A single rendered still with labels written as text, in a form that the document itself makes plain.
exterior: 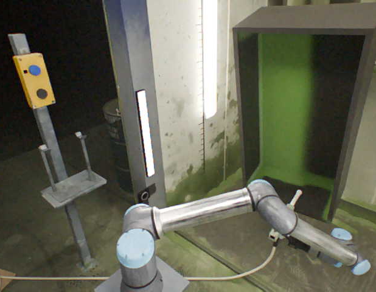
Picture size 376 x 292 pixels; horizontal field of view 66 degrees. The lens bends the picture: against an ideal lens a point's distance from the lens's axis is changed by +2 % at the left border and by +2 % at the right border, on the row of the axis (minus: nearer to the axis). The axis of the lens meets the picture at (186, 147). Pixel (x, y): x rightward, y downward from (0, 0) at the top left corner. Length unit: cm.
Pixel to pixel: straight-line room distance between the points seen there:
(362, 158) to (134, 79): 201
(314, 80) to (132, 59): 108
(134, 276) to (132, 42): 122
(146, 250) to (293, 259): 141
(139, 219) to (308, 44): 130
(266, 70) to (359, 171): 133
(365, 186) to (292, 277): 104
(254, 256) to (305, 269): 35
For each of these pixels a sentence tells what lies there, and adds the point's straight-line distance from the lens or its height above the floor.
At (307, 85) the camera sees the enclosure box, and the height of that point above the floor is 127.
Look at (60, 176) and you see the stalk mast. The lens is 195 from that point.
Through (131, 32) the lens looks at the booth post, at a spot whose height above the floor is 161.
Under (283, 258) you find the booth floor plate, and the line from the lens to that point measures 237.
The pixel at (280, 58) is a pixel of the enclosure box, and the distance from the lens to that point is 190.
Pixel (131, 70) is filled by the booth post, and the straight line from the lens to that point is 178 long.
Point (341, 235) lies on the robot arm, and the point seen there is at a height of 63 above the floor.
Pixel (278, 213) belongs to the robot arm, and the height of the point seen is 96.
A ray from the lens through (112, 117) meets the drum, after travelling 264.
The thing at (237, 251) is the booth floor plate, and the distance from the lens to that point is 235.
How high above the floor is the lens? 179
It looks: 28 degrees down
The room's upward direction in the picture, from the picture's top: 3 degrees counter-clockwise
